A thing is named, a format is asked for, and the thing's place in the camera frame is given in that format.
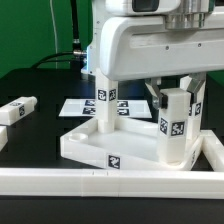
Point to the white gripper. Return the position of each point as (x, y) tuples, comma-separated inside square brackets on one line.
[(141, 47)]

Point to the white desk top tray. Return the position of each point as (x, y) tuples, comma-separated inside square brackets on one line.
[(131, 146)]

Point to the white U-shaped marker base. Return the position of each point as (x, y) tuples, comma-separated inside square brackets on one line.
[(86, 108)]

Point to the white right fence rail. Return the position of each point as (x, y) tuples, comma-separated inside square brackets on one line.
[(213, 150)]

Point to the white fence rail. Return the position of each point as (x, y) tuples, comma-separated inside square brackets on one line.
[(109, 183), (213, 150)]

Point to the white front fence rail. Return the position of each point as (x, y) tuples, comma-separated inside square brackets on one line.
[(109, 183)]

